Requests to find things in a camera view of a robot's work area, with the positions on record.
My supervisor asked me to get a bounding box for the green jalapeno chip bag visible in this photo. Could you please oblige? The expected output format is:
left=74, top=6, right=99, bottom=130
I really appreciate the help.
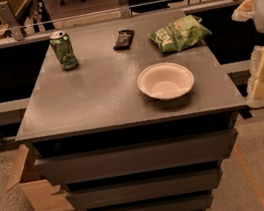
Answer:
left=149, top=15, right=212, bottom=53

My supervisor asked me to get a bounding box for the white paper bowl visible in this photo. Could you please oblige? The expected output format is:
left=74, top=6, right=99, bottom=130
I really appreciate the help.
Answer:
left=137, top=62, right=195, bottom=101

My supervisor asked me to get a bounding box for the dark snack bar wrapper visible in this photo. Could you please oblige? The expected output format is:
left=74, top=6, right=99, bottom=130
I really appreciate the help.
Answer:
left=114, top=29, right=135, bottom=51

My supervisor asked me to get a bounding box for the grey drawer cabinet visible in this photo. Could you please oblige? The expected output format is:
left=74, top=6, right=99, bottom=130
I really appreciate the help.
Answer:
left=17, top=11, right=246, bottom=211

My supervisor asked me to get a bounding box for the green soda can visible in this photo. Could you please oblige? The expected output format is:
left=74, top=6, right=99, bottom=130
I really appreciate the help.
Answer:
left=49, top=30, right=79, bottom=71

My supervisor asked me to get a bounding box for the cardboard box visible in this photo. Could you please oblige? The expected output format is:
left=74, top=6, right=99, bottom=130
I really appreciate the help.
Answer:
left=5, top=144, right=73, bottom=211

